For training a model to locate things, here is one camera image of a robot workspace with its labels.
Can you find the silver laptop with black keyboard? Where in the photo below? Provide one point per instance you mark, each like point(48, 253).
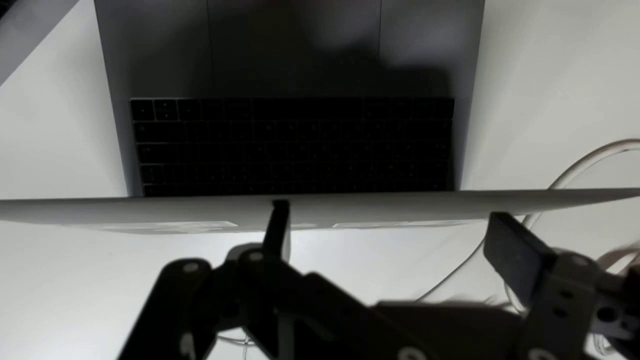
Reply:
point(325, 112)

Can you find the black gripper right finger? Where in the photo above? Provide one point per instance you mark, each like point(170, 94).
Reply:
point(516, 254)

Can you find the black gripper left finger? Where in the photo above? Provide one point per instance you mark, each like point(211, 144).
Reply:
point(276, 238)

